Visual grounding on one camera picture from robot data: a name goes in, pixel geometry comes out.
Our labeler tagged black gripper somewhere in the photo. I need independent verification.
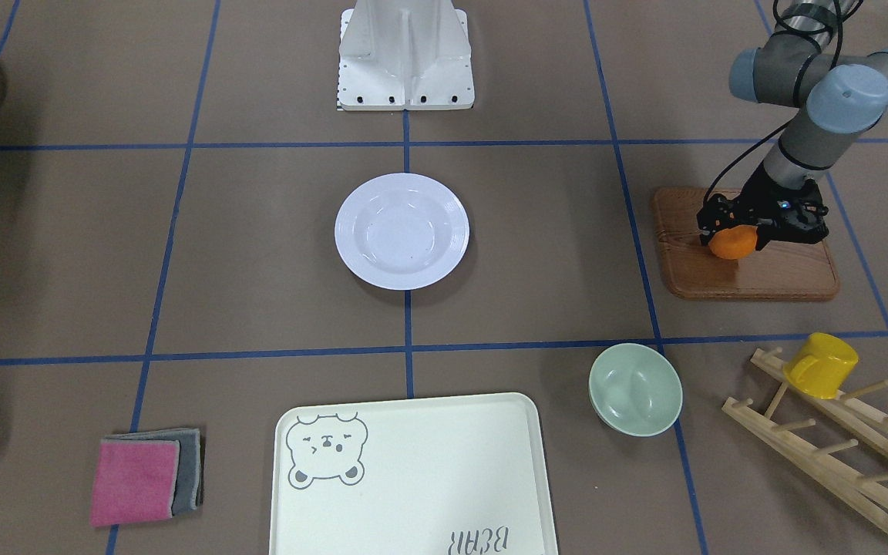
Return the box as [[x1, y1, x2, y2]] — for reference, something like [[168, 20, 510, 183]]
[[695, 171, 829, 251]]

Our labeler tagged orange fruit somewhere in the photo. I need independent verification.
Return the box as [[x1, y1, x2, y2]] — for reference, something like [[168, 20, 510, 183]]
[[708, 225, 759, 260]]

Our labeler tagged white round plate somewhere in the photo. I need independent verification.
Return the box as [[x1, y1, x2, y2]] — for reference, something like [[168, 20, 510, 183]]
[[334, 173, 471, 291]]

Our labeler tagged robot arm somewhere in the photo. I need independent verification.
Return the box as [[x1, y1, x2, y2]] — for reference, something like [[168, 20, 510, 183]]
[[695, 1, 888, 260]]

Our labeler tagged cream bear serving tray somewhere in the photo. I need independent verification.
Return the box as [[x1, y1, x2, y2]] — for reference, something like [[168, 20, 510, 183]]
[[269, 392, 558, 554]]

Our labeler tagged wooden cutting board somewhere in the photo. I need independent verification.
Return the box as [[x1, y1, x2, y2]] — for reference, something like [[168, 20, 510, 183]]
[[651, 187, 841, 302]]

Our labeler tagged yellow mug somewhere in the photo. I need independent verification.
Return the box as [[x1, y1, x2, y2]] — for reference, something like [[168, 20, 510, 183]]
[[783, 331, 860, 399]]

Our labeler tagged green ceramic bowl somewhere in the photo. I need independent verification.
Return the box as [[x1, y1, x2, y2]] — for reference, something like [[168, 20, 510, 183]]
[[587, 343, 684, 438]]

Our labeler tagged wooden drying rack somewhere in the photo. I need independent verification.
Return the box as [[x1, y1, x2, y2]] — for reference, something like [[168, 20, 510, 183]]
[[721, 348, 888, 535]]

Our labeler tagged grey folded cloth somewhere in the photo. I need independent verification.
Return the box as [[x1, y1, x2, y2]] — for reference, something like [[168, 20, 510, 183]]
[[102, 428, 202, 517]]

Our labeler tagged pink folded cloth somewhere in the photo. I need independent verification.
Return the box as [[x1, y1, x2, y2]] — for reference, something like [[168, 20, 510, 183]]
[[89, 439, 180, 527]]

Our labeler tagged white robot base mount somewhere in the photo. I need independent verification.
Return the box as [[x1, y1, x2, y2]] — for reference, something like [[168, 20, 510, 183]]
[[336, 1, 476, 112]]

